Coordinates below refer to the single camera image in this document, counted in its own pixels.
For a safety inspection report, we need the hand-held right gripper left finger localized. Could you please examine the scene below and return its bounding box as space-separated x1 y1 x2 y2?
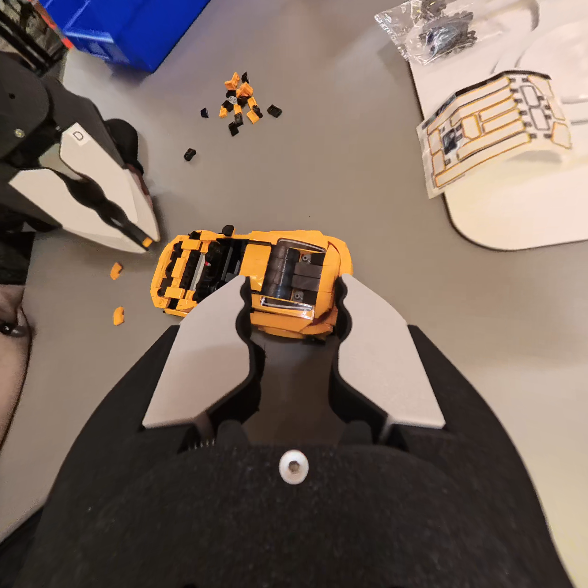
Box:
142 276 266 429

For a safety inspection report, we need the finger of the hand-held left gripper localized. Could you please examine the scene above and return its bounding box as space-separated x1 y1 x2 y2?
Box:
8 168 150 254
59 122 160 250

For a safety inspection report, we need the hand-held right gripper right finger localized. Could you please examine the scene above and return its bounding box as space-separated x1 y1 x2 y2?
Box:
330 273 446 437

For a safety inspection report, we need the orange lego car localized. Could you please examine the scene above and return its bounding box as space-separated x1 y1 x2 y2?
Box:
150 224 353 341

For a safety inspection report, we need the pile of orange black lego pieces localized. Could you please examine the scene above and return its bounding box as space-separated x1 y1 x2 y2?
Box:
218 71 265 138

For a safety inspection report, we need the lego sticker sheet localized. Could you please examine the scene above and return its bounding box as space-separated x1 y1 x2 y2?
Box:
416 70 572 199

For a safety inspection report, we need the clear bag of black lego pieces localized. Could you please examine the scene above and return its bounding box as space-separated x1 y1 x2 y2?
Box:
374 0 478 65

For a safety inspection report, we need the black box with red edge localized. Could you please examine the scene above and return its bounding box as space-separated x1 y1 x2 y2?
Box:
0 0 74 76

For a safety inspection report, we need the blue plastic bin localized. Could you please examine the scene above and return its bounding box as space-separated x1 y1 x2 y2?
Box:
39 0 212 73

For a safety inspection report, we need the white rounded paper sheet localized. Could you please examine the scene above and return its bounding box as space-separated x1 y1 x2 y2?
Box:
409 0 588 252

